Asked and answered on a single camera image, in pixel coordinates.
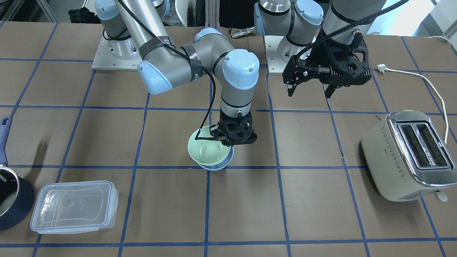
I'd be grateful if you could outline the white toaster power cord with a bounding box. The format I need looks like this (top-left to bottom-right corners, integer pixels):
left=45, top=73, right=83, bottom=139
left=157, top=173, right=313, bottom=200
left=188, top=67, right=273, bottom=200
left=378, top=64, right=449, bottom=145

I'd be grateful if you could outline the cream and chrome toaster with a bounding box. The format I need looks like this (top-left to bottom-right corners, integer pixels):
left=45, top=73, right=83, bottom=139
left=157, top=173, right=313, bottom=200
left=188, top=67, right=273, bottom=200
left=361, top=110, right=457, bottom=202

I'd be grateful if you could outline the dark blue saucepan with lid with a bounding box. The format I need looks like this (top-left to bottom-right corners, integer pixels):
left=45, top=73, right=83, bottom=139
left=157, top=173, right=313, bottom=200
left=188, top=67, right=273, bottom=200
left=0, top=116, right=35, bottom=231

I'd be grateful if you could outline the blue bowl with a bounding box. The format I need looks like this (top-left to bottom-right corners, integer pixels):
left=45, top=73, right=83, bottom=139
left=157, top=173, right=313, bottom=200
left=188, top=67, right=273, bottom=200
left=197, top=147, right=235, bottom=171

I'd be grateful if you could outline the clear plastic food container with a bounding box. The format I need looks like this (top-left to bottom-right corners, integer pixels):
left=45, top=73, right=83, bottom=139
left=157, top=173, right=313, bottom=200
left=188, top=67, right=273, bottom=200
left=30, top=181, right=119, bottom=235

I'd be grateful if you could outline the green bowl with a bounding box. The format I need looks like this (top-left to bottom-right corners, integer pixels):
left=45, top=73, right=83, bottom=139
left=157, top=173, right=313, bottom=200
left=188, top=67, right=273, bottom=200
left=187, top=130, right=230, bottom=165

